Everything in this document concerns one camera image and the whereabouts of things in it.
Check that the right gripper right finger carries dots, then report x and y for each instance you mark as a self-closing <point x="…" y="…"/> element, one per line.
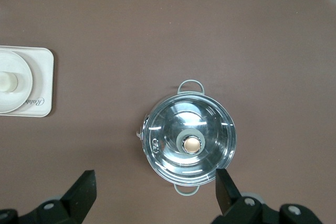
<point x="227" y="192"/>

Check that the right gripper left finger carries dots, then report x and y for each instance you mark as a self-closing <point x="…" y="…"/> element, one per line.
<point x="82" y="195"/>

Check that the round cream plate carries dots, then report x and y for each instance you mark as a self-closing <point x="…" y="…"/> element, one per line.
<point x="23" y="95"/>

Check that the cream rabbit print tray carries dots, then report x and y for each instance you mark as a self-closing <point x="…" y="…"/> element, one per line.
<point x="43" y="77"/>

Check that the glass lid with copper knob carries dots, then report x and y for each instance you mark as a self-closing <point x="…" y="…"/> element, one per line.
<point x="183" y="119"/>

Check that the pale green electric pot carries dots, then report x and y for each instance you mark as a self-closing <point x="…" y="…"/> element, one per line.
<point x="191" y="80"/>

